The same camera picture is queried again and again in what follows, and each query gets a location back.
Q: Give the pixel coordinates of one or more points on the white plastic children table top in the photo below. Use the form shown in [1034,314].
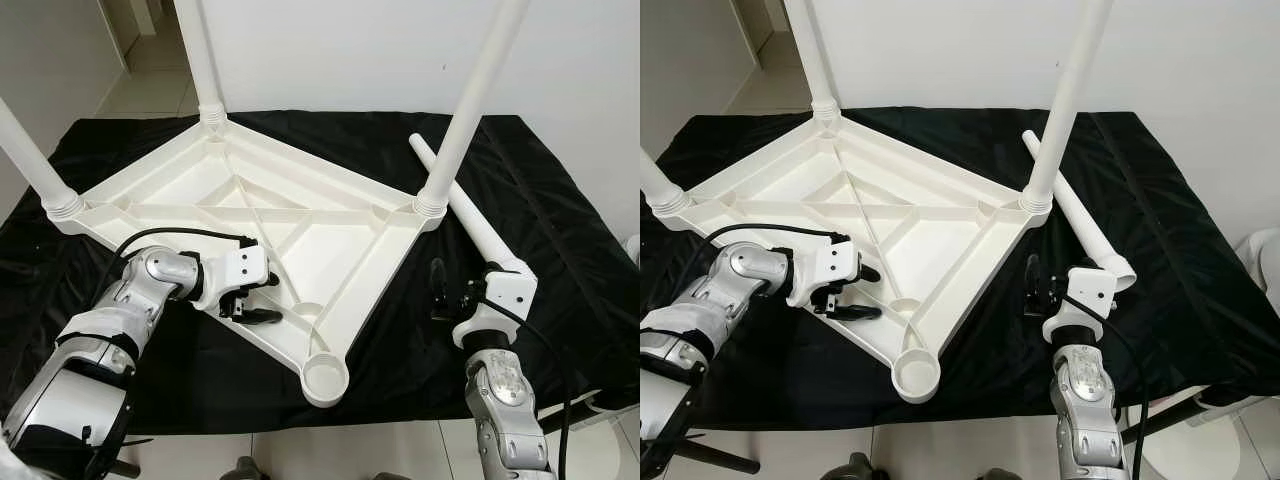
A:
[330,250]
[950,250]

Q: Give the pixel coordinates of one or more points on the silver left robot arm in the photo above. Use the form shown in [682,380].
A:
[110,320]
[700,300]

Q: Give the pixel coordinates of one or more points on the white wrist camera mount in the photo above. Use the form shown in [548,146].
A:
[835,263]
[240,268]
[510,290]
[1090,290]

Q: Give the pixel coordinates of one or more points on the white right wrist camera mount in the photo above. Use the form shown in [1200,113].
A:
[1090,290]
[510,290]

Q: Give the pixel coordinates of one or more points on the grey robot left leg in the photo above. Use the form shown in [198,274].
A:
[850,467]
[240,469]

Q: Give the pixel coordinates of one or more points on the grey robot right leg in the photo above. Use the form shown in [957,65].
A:
[1000,474]
[385,475]

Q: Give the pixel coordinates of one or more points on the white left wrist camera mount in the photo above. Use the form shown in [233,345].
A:
[240,268]
[835,263]

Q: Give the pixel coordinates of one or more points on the black cloth table cover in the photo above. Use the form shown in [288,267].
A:
[560,220]
[1190,220]

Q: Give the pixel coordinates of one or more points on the grey robot leg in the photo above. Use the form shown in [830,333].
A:
[240,469]
[385,475]
[1000,474]
[850,467]

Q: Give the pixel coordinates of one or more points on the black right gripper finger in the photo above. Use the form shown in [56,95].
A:
[437,285]
[1033,280]

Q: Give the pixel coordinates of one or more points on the black metal table leg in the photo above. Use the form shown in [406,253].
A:
[715,456]
[1170,418]
[570,415]

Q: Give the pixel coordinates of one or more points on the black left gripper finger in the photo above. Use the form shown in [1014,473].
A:
[262,315]
[268,280]
[855,312]
[868,273]

